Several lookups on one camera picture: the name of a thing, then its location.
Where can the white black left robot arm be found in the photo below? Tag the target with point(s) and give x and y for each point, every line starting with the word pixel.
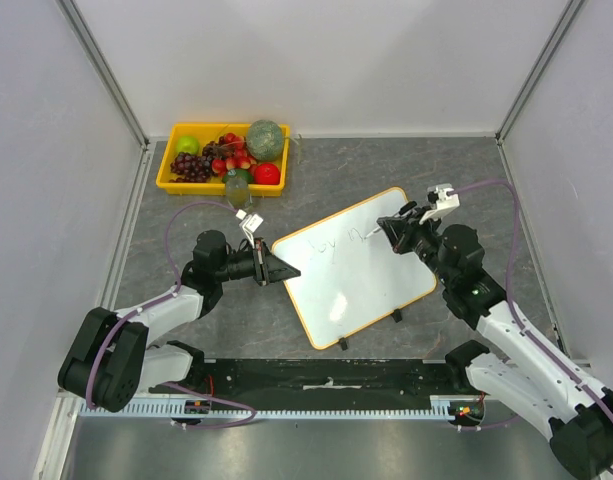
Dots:
pixel 108 361

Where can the green netted melon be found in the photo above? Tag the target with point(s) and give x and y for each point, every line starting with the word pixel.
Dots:
pixel 265 140

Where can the black right whiteboard foot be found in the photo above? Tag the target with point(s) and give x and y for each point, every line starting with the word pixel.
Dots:
pixel 396 315

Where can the green avocado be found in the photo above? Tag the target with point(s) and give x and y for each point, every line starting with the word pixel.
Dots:
pixel 236 176

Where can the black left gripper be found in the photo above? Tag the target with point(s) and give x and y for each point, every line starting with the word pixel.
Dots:
pixel 268 268

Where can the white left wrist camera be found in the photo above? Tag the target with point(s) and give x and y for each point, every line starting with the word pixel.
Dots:
pixel 248 224

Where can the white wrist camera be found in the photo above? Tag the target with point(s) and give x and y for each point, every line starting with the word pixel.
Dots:
pixel 248 224
pixel 442 200

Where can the yellow framed whiteboard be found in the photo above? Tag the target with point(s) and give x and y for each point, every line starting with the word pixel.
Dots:
pixel 350 280

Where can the red cherry bunch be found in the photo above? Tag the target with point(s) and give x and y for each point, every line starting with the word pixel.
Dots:
pixel 233 154

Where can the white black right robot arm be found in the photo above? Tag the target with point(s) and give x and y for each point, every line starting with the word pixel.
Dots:
pixel 571 408

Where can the dark purple grape bunch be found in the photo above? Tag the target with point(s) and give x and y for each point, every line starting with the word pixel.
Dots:
pixel 195 168

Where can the green apple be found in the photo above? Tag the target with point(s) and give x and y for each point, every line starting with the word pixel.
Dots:
pixel 187 145

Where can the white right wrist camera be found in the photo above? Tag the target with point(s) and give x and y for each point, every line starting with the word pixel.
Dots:
pixel 442 200

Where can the aluminium frame post left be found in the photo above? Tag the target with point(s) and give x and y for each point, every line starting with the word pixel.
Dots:
pixel 86 38

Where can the red tomato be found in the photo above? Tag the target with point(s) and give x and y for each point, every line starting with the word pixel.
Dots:
pixel 267 174

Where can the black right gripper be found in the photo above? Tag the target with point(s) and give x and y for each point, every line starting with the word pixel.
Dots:
pixel 402 233

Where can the yellow plastic fruit tray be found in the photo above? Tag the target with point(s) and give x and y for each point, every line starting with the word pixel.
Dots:
pixel 206 133

